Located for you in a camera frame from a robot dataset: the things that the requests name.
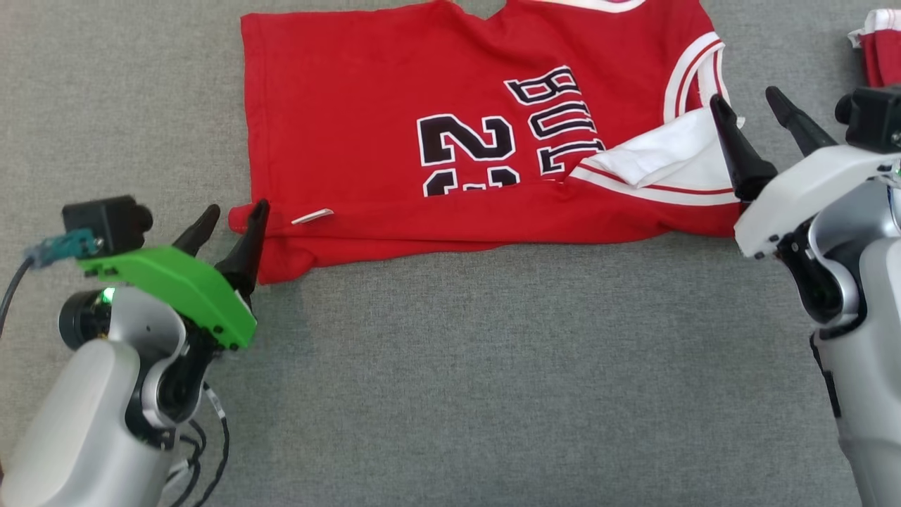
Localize teal plug left camera cable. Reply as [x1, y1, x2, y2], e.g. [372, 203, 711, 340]
[0, 229, 99, 339]

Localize thin black arm cables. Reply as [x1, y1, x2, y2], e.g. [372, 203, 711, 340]
[165, 380, 231, 507]

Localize red shorts with white trim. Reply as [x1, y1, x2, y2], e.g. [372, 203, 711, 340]
[848, 8, 901, 89]

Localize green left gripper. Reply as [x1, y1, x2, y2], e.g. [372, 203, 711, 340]
[77, 199, 270, 350]

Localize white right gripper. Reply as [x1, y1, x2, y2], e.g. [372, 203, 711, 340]
[710, 86, 901, 259]

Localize red number 23 basketball jersey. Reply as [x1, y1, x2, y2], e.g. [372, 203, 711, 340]
[229, 0, 747, 285]

